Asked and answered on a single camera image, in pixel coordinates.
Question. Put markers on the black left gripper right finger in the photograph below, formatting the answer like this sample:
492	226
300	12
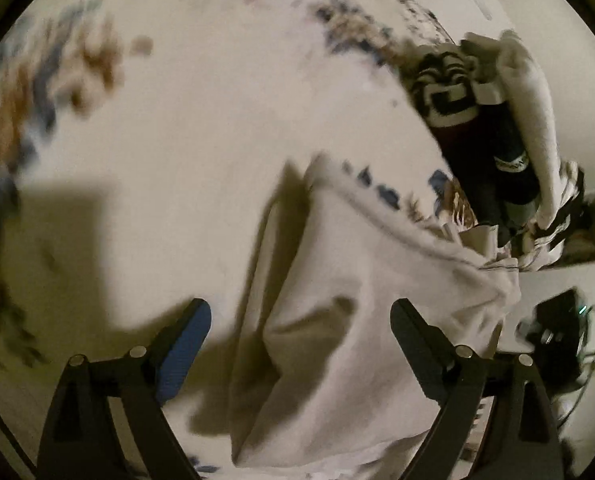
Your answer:
440	367

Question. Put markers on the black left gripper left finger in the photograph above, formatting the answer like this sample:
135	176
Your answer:
167	360

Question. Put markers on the light grey small garment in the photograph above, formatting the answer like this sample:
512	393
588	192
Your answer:
318	382

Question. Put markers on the floral fleece blanket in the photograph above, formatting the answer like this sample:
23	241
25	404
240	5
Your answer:
148	140

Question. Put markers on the black knit garment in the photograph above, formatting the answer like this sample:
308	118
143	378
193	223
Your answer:
486	154

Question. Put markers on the white fluffy garment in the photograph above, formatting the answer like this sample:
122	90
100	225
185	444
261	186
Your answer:
529	96

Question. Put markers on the black white patterned garment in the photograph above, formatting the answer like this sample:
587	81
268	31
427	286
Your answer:
451	88

